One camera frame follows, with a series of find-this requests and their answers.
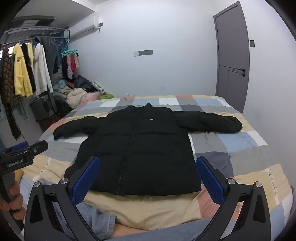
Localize cream fluffy coat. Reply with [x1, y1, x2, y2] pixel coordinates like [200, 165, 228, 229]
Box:
[67, 88, 88, 108]

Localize green clip hanger with clothes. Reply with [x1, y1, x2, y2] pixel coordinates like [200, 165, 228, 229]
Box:
[60, 49, 80, 80]

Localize black suitcase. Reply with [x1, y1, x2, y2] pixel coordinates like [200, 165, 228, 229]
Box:
[30, 93, 58, 121]

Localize checkered pastel bed blanket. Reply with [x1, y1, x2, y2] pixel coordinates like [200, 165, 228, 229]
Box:
[18, 94, 290, 239]

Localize black door handle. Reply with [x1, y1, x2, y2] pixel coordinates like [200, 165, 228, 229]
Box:
[233, 67, 247, 78]

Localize person's blue jeans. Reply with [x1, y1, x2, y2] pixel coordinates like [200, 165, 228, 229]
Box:
[52, 202, 213, 241]

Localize white air conditioner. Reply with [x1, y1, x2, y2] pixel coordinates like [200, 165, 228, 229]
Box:
[68, 16, 104, 39]

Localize person's left hand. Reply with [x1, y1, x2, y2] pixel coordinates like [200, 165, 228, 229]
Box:
[0, 173, 26, 218]

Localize grey hanging garment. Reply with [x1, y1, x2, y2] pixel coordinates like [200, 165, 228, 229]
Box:
[35, 36, 59, 75]

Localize pink pillow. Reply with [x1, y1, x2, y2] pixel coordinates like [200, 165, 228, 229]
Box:
[80, 91, 104, 103]

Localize white hoodie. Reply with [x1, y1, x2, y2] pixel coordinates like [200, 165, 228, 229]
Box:
[32, 44, 53, 96]

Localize black puffer jacket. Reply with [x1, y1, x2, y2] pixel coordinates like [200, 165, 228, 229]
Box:
[53, 102, 243, 197]

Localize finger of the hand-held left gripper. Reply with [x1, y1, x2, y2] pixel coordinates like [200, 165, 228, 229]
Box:
[6, 142, 30, 154]
[28, 140, 49, 160]

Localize brown patterned garment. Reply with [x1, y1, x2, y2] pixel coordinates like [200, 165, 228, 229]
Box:
[0, 47, 22, 141]

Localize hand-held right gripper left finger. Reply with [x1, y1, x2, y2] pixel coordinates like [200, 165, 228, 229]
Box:
[24, 156, 101, 241]

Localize blue curtain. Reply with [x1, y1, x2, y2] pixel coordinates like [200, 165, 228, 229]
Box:
[54, 30, 70, 47]

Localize pile of mixed clothes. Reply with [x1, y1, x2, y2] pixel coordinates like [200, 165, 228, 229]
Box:
[53, 74, 102, 96]

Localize black hanging garment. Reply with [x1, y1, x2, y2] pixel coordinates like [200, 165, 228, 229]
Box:
[22, 44, 37, 93]

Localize grey door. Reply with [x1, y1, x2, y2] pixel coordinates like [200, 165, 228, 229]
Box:
[213, 1, 251, 114]

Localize yellow hoodie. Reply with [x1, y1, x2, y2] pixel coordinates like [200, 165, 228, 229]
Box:
[13, 43, 34, 98]

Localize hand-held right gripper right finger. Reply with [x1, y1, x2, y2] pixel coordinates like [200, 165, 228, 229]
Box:
[195, 156, 271, 241]

